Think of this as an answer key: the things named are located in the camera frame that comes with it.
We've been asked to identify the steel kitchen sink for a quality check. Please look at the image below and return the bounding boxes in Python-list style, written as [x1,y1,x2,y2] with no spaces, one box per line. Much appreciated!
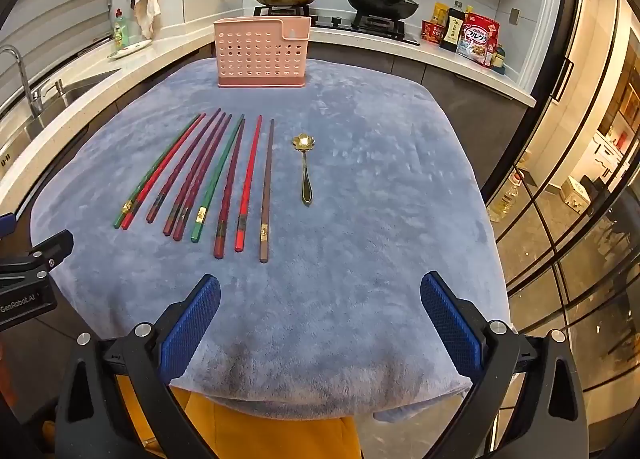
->
[0,69,122,140]

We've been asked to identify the green dish soap bottle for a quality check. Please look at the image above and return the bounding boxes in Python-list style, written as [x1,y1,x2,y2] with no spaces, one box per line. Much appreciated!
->
[113,8,130,50]

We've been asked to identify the gold flower spoon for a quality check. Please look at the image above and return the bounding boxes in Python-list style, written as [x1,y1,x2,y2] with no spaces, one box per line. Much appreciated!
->
[292,133,314,206]

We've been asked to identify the red and white cereal bag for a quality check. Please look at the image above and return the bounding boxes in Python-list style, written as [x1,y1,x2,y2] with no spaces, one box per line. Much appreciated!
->
[455,13,501,69]

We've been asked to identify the cooking oil bottle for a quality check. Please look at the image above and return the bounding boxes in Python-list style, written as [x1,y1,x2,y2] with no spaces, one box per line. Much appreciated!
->
[487,168,527,223]

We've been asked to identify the brown chopstick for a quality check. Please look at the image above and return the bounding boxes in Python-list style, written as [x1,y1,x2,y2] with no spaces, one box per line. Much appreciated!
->
[259,119,275,264]

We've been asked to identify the black gas stove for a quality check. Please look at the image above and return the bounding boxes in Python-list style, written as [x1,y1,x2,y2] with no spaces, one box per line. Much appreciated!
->
[252,5,421,46]

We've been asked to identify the red instant noodle cup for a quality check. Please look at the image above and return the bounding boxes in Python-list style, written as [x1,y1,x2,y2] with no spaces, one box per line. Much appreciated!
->
[420,19,446,44]

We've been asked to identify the chrome kitchen faucet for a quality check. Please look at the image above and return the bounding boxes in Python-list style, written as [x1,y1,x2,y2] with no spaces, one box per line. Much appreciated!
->
[0,44,45,118]

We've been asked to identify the small patterned plate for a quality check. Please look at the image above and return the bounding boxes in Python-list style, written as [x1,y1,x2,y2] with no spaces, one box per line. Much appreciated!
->
[107,39,153,60]

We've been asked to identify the dark soy sauce bottle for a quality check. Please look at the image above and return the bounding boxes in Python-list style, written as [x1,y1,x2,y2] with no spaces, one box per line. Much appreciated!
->
[440,1,467,51]

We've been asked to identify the pink perforated utensil holder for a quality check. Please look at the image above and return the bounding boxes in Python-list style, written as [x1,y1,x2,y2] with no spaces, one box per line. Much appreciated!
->
[213,16,311,90]

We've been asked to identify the yellow cloth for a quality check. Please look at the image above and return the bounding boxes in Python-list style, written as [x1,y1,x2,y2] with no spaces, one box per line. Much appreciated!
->
[116,378,362,459]

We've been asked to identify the glass sliding door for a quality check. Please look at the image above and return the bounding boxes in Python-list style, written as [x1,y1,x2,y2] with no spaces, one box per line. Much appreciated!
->
[480,0,640,420]

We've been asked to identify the red chopstick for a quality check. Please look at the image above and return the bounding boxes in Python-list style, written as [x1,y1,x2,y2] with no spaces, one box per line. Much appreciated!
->
[234,115,263,253]
[121,112,207,231]

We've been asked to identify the blue-grey fleece blanket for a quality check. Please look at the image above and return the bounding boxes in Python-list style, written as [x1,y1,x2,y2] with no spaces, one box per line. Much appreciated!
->
[30,57,512,422]

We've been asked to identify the green chopstick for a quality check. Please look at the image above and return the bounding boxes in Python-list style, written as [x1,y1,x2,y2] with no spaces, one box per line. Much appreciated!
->
[190,114,245,243]
[113,113,202,230]

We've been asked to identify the maroon chopstick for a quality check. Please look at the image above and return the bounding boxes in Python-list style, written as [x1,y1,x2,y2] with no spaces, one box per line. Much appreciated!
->
[213,118,246,260]
[173,113,233,242]
[163,112,227,236]
[146,108,222,224]

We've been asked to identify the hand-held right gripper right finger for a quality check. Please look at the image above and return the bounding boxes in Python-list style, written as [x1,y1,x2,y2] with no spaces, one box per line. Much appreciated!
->
[420,271,591,459]

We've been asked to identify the white window blinds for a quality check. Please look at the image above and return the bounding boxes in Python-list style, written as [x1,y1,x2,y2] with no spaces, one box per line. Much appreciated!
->
[0,0,114,112]

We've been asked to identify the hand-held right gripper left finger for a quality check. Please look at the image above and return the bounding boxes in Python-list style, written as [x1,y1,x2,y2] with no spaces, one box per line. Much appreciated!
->
[54,273,222,459]

